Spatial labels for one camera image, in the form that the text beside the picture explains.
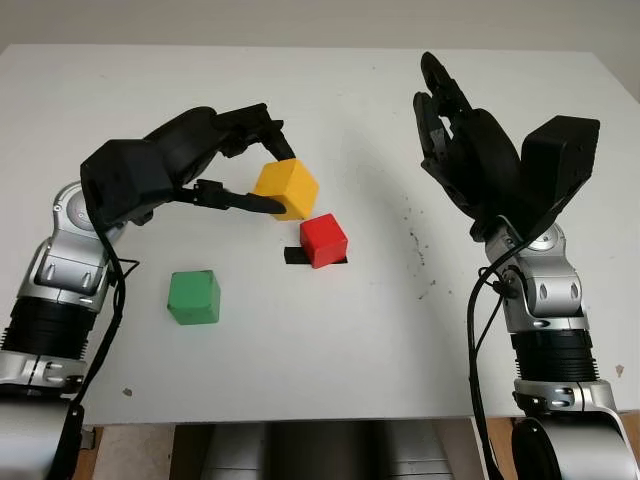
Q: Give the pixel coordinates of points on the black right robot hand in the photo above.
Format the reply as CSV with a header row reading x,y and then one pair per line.
x,y
485,160

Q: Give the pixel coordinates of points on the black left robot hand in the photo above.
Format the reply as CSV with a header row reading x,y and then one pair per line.
x,y
185,145

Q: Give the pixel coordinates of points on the yellow wooden block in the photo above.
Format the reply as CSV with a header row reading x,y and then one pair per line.
x,y
290,187

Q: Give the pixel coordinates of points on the green wooden block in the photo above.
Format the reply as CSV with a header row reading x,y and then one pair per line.
x,y
194,297

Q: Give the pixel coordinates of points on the red wooden block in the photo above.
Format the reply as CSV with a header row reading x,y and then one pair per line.
x,y
325,240

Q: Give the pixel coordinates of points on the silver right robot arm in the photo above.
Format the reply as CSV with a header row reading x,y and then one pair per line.
x,y
550,300

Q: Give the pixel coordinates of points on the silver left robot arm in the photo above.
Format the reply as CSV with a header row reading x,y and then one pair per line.
x,y
55,280

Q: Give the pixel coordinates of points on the black tape strip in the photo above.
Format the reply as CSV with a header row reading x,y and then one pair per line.
x,y
295,256

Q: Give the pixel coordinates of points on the grey robot torso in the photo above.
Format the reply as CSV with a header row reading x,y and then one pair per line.
x,y
320,452

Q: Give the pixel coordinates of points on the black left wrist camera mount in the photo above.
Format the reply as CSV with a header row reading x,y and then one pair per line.
x,y
125,180

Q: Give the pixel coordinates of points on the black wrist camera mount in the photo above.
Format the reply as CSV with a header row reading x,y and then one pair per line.
x,y
125,180
560,160

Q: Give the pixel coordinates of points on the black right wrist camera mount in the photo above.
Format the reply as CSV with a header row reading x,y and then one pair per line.
x,y
560,160

